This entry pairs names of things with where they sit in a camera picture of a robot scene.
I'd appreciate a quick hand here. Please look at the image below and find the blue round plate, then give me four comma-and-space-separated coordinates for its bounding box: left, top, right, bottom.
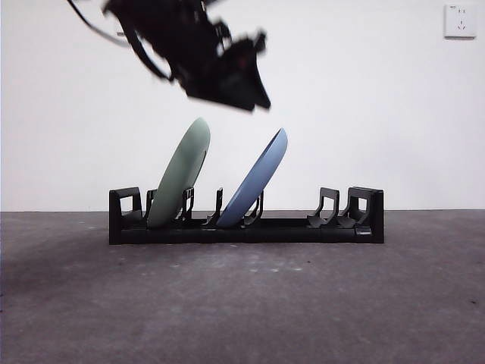
214, 127, 289, 229

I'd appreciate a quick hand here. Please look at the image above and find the pale green round plate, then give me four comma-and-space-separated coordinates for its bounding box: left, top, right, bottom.
145, 116, 211, 229

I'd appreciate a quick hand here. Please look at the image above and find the black plastic plate rack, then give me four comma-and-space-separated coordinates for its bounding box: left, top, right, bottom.
108, 186, 384, 245

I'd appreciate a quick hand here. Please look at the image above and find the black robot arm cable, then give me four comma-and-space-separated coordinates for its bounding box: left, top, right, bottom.
67, 0, 175, 81

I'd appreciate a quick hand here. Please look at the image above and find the white wall socket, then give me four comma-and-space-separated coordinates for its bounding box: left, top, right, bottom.
443, 3, 477, 39

